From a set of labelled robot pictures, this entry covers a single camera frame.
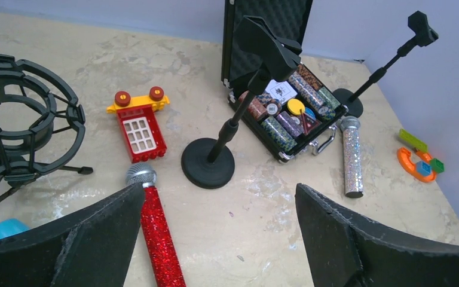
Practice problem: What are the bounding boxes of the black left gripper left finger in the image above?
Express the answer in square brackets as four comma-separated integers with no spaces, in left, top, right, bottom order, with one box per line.
[0,184,145,286]

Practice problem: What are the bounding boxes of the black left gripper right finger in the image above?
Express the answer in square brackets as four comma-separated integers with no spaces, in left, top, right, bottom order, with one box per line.
[295,184,459,286]

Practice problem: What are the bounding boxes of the red glitter microphone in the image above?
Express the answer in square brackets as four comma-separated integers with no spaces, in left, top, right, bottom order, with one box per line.
[126,162,186,287]

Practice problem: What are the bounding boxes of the silver glitter microphone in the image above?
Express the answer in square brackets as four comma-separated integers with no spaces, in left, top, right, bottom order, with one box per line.
[339,116,364,199]

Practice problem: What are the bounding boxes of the black mic stand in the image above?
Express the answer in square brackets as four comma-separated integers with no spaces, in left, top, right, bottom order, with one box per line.
[332,11,439,118]
[181,16,302,190]

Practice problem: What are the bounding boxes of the green toy block bar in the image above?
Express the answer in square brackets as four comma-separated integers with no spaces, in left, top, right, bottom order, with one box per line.
[398,129,429,152]

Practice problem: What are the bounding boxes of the red yellow toy block truck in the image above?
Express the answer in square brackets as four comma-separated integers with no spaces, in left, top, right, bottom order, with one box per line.
[106,86,170,163]

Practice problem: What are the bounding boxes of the black poker chip case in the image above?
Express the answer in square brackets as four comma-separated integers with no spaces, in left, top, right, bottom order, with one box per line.
[221,0,347,162]

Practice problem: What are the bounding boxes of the black shock mount tripod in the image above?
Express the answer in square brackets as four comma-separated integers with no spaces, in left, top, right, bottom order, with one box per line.
[0,54,93,202]

